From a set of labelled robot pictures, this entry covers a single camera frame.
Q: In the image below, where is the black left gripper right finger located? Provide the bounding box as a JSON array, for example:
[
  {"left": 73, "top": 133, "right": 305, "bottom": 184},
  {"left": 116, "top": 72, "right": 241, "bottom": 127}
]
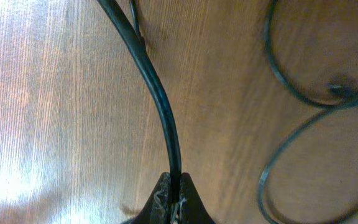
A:
[{"left": 179, "top": 172, "right": 215, "bottom": 224}]

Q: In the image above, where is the black usb cable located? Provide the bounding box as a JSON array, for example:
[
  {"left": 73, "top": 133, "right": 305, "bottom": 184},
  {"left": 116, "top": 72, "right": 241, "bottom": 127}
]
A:
[
  {"left": 96, "top": 0, "right": 183, "bottom": 203},
  {"left": 257, "top": 0, "right": 358, "bottom": 224}
]

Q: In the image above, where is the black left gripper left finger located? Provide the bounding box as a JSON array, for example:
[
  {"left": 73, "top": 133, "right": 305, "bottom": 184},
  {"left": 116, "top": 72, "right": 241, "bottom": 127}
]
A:
[{"left": 122, "top": 172, "right": 172, "bottom": 224}]

